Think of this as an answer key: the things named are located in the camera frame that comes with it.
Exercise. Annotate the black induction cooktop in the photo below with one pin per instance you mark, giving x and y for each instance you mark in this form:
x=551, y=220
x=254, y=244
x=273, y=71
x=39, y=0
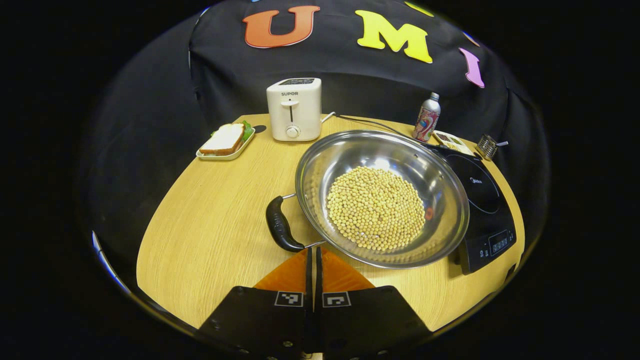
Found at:
x=482, y=210

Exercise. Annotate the white toaster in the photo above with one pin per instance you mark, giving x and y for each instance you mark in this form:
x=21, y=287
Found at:
x=294, y=112

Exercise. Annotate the sandwich with lettuce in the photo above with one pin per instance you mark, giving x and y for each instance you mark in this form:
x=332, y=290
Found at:
x=223, y=140

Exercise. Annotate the patterned metal bottle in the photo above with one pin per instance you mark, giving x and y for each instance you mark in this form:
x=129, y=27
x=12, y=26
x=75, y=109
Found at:
x=426, y=120

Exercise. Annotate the stainless steel pot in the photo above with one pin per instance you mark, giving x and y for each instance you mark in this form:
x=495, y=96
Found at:
x=370, y=150

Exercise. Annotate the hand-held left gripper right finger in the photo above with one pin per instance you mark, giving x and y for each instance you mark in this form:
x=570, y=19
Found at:
x=360, y=325

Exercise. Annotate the small white sandwich tray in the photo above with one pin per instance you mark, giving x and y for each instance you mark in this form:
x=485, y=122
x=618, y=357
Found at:
x=225, y=157

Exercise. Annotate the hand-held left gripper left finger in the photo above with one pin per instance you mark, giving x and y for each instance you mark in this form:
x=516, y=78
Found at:
x=270, y=325

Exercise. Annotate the white divided bean dish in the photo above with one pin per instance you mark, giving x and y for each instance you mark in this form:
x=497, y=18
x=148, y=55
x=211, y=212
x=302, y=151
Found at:
x=452, y=142

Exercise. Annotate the heap of soybeans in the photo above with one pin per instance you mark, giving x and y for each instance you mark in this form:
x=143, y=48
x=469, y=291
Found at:
x=375, y=210

